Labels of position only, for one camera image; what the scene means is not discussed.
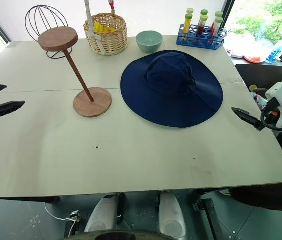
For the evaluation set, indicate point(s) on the white robot leg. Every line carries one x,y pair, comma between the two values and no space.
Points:
170,215
102,215

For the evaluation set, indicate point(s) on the cream-capped yellow test tube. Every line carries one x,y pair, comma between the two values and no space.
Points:
190,10

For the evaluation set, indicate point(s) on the yellow items in basket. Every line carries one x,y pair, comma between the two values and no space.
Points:
97,27

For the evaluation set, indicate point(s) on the pale green bowl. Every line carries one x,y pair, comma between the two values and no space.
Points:
148,43

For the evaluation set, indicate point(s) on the dark rounded robot body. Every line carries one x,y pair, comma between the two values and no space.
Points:
130,236

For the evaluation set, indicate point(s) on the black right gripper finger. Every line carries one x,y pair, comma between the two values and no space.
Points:
249,118

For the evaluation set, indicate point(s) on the black side table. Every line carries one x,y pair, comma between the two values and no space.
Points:
260,75

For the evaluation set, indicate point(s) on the small power adapter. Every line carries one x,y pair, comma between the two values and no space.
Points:
74,215

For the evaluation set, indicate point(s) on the navy blue wide-brim hat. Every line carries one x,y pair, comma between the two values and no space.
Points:
165,100

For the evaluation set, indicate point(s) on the blue-label water bottle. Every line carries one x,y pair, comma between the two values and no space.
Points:
275,51

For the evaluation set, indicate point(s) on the black chair seat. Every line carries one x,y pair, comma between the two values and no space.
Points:
268,197

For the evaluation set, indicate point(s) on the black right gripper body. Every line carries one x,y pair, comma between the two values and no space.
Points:
270,107

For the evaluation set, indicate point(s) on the blue test tube rack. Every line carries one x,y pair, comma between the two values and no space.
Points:
200,42

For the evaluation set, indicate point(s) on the green-capped yellow test tube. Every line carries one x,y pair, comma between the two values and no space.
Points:
187,23

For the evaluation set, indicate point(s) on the wooden hat stand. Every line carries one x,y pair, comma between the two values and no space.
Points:
58,38

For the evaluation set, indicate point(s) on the green-capped red test tube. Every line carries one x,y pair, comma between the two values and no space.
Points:
216,26
204,12
201,25
218,14

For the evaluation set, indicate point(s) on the red plate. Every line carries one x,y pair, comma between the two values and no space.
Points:
254,59

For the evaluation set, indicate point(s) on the black table leg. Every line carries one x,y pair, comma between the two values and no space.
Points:
210,217

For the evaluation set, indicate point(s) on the cluttered items pile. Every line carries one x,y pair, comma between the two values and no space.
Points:
256,96

